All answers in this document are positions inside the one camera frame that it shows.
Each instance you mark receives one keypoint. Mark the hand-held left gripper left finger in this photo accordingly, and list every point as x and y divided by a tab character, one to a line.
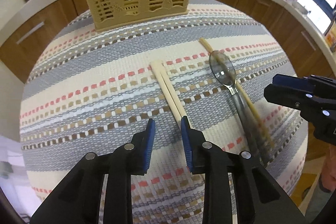
148	148

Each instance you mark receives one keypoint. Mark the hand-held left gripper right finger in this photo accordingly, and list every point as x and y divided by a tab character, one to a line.
187	148

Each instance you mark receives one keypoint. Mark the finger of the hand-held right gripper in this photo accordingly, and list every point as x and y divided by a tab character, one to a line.
283	96
291	81

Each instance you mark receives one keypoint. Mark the metal spoon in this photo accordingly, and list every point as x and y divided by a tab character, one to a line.
221	69

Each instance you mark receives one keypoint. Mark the yellowish bamboo chopstick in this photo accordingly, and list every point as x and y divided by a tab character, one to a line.
206	47

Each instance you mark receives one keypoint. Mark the person's right forearm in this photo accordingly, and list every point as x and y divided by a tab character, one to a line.
328	166

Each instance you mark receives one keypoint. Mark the yellow packet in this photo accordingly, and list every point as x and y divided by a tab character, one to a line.
331	40

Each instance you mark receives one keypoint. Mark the striped woven tablecloth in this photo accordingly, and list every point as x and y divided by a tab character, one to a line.
92	98

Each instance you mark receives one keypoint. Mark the white kitchen countertop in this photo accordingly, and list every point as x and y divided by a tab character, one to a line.
15	11

